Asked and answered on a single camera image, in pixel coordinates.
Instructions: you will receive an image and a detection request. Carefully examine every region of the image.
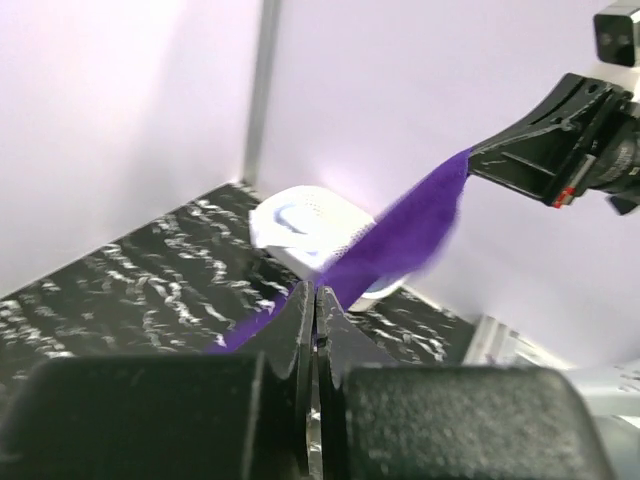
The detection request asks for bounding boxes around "aluminium rail frame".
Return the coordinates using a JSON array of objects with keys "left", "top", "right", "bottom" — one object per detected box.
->
[{"left": 463, "top": 316, "right": 639, "bottom": 419}]

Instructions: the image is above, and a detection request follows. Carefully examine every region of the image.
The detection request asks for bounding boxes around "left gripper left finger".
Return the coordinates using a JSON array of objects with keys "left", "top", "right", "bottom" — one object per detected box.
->
[{"left": 264, "top": 281, "right": 316, "bottom": 475}]

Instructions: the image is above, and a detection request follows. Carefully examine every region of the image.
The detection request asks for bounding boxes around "light blue towel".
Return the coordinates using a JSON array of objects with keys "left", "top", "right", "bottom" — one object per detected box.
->
[{"left": 249, "top": 191, "right": 375, "bottom": 278}]

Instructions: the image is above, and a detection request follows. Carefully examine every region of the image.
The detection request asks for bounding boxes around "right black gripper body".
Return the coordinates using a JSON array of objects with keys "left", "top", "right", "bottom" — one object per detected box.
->
[{"left": 543, "top": 78, "right": 639, "bottom": 215}]

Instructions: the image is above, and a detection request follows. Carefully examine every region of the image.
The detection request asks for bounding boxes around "white plastic basket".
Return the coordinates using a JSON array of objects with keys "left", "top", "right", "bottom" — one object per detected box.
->
[{"left": 248, "top": 185, "right": 407, "bottom": 313}]

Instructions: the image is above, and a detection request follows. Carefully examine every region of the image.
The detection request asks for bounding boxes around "right aluminium corner post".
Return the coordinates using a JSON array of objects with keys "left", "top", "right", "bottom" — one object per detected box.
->
[{"left": 242, "top": 0, "right": 283, "bottom": 186}]

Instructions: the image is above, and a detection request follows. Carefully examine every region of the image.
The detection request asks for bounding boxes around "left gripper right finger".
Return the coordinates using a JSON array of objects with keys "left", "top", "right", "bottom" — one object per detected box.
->
[{"left": 315, "top": 286, "right": 400, "bottom": 475}]

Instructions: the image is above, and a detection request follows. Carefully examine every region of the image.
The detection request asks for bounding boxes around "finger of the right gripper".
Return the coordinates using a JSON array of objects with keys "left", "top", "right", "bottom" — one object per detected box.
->
[
  {"left": 472, "top": 73, "right": 608, "bottom": 155},
  {"left": 469, "top": 145, "right": 560, "bottom": 200}
]

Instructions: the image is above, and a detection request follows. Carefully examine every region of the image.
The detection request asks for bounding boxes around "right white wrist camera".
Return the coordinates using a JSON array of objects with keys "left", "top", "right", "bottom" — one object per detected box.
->
[{"left": 590, "top": 1, "right": 639, "bottom": 90}]

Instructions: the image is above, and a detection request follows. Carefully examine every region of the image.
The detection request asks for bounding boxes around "purple towel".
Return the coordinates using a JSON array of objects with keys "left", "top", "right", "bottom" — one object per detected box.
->
[{"left": 207, "top": 147, "right": 474, "bottom": 354}]

